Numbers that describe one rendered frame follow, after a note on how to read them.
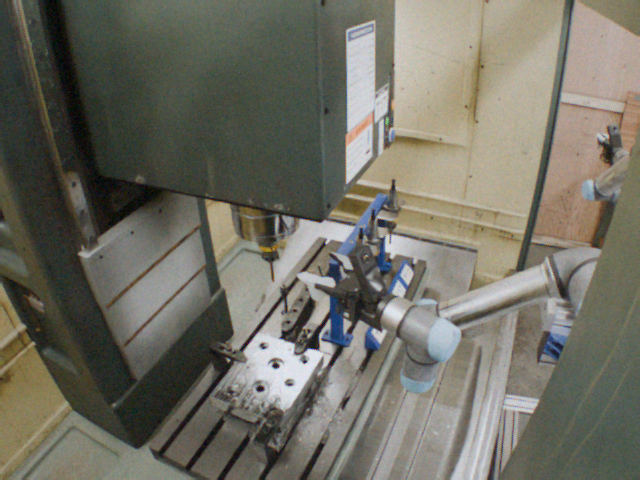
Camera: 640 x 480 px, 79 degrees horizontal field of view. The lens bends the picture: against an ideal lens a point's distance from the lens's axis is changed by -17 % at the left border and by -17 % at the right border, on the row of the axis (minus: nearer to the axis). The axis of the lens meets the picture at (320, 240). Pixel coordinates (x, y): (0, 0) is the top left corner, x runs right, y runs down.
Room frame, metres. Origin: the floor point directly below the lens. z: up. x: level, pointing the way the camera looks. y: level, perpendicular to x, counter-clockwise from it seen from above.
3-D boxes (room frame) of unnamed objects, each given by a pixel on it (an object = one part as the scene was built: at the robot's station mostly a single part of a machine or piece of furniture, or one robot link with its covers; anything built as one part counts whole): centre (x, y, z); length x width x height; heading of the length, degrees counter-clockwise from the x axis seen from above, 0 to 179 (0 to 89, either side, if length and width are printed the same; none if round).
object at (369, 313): (0.73, -0.09, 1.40); 0.12 x 0.08 x 0.09; 47
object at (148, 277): (1.13, 0.52, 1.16); 0.48 x 0.05 x 0.51; 155
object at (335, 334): (1.12, -0.05, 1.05); 0.10 x 0.05 x 0.30; 65
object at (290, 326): (1.22, 0.08, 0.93); 0.26 x 0.05 x 0.06; 160
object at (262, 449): (0.69, 0.15, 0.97); 0.13 x 0.03 x 0.15; 155
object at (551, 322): (1.07, -1.00, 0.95); 0.40 x 0.13 x 0.09; 70
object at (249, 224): (0.94, 0.12, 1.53); 0.16 x 0.16 x 0.12
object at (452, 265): (1.52, -0.16, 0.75); 0.89 x 0.70 x 0.26; 65
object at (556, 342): (1.01, -0.85, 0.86); 0.09 x 0.09 x 0.09; 70
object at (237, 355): (0.97, 0.29, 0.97); 0.13 x 0.03 x 0.15; 65
